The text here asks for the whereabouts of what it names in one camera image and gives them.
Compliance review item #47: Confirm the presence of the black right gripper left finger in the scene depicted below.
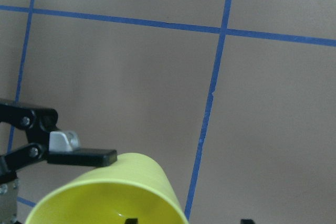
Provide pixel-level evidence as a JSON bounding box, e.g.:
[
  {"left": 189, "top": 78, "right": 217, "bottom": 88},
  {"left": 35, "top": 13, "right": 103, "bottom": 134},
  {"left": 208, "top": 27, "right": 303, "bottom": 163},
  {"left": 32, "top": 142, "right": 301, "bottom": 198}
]
[{"left": 1, "top": 99, "right": 117, "bottom": 177}]

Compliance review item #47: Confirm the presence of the yellow plastic cup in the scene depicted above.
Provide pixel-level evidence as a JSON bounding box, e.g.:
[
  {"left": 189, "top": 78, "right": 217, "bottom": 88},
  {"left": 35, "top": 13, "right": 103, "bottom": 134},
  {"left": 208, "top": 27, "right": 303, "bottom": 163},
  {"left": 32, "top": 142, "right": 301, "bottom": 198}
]
[{"left": 26, "top": 153, "right": 188, "bottom": 223}]

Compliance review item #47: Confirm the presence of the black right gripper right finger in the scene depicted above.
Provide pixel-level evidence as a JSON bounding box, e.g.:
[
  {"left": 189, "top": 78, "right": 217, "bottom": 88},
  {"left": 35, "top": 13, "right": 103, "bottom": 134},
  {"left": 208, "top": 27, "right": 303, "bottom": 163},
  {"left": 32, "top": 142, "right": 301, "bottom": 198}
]
[{"left": 240, "top": 219, "right": 255, "bottom": 224}]

